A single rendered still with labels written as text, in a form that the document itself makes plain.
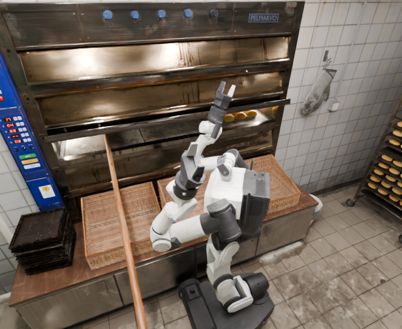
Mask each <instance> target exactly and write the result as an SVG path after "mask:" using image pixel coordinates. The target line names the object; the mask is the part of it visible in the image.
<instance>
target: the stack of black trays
mask: <svg viewBox="0 0 402 329"><path fill-rule="evenodd" d="M73 226H74V225H73V223H72V221H70V216H69V214H68V211H67V209H66V207H61V208H55V209H51V210H44V211H38V212H35V213H28V214H24V215H21V217H20V220H19V222H18V225H17V227H16V230H15V232H14V235H13V237H12V240H11V242H10V245H9V247H8V248H9V249H10V250H11V251H12V252H11V253H14V254H13V256H15V257H16V260H18V261H17V262H19V265H20V264H21V267H22V270H23V269H25V273H27V274H26V275H33V274H37V273H41V272H46V271H49V270H54V269H58V268H62V267H66V266H71V265H72V260H73V255H74V247H75V242H76V234H77V233H76V232H75V230H76V229H74V227H73Z"/></svg>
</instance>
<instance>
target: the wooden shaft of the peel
mask: <svg viewBox="0 0 402 329"><path fill-rule="evenodd" d="M104 141H105V144H106V151H107V156H108V162H109V167H110V173H111V177H112V185H113V188H114V195H115V200H116V206H117V213H118V217H119V224H120V228H121V235H122V239H123V246H124V250H125V257H126V261H127V268H128V272H129V279H130V283H131V290H132V297H133V301H134V308H135V312H136V319H137V323H138V329H148V328H147V322H146V316H145V313H144V307H143V303H142V297H141V294H140V287H139V284H138V278H137V274H136V268H135V265H134V259H133V255H132V249H131V244H130V240H129V234H128V230H127V225H126V221H125V215H124V212H123V206H122V202H121V197H120V193H119V187H118V183H117V178H116V172H115V168H114V162H113V159H112V152H111V149H110V143H109V139H108V134H104Z"/></svg>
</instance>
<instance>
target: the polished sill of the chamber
mask: <svg viewBox="0 0 402 329"><path fill-rule="evenodd" d="M274 125H275V121H274V120H272V119H269V120H266V121H259V122H254V123H248V124H244V125H237V126H233V127H226V128H222V133H221V135H220V136H223V135H227V134H233V133H240V132H243V131H250V130H254V129H260V128H264V127H271V126H274ZM201 134H203V135H205V134H204V133H193V134H186V135H183V136H176V137H171V138H165V139H161V140H154V141H150V142H143V143H139V144H133V145H128V146H121V147H118V148H111V152H112V157H114V156H118V155H124V154H128V153H134V152H138V151H145V150H149V149H155V148H161V147H165V146H171V145H175V144H182V143H186V142H192V141H196V140H197V139H198V137H199V136H200V135H201ZM107 157H108V156H107V151H106V149H104V150H100V151H93V152H89V153H83V154H78V155H71V156H68V157H61V158H59V164H60V166H66V165H73V164H76V163H83V162H87V161H93V160H97V159H103V158H107Z"/></svg>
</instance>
